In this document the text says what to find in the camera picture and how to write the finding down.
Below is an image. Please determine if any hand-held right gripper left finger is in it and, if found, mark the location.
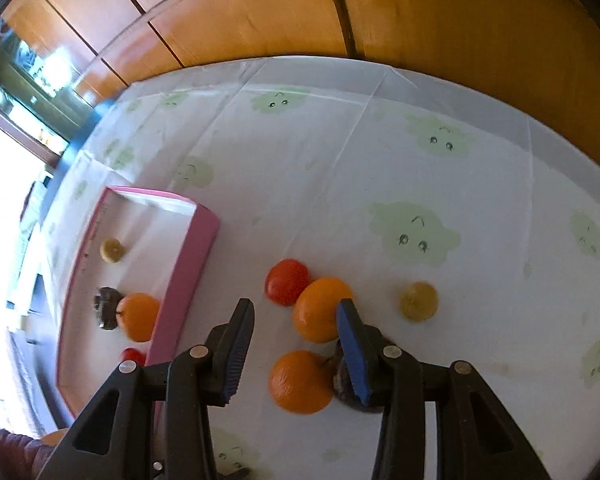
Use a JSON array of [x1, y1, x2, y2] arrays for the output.
[[35, 298, 257, 480]]

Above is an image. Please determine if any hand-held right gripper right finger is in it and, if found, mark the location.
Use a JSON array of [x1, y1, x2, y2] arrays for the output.
[[336, 298, 553, 480]]

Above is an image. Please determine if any dark wrinkled lumpy fruit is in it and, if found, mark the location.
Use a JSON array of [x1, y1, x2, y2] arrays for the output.
[[321, 341, 396, 413]]

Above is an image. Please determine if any small yellow fruit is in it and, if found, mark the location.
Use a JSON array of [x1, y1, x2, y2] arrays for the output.
[[399, 281, 439, 323], [100, 238, 127, 263]]

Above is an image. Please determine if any small red fruit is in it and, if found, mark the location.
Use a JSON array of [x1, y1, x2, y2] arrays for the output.
[[264, 259, 311, 307]]

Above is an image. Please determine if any red fruit with calyx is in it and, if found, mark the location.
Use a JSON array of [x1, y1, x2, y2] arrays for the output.
[[119, 346, 147, 367]]

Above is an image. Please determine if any mandarin orange with long stem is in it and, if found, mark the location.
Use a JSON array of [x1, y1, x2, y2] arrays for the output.
[[116, 292, 161, 342]]

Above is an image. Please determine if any dark round fruit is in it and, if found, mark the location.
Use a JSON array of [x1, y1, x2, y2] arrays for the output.
[[93, 287, 123, 331]]

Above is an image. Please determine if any pink cardboard tray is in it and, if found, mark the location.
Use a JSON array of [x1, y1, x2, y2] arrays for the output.
[[55, 186, 221, 421]]

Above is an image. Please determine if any white tablecloth with green print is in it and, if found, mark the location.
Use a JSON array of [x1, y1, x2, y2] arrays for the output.
[[17, 55, 600, 480]]

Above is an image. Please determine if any person's pink clothing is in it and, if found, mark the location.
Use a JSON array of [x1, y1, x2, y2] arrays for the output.
[[0, 427, 56, 480]]

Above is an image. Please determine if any glass window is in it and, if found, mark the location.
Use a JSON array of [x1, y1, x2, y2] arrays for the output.
[[0, 15, 103, 161]]

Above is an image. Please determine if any wooden wardrobe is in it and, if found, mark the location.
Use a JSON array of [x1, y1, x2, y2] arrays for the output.
[[0, 0, 600, 181]]

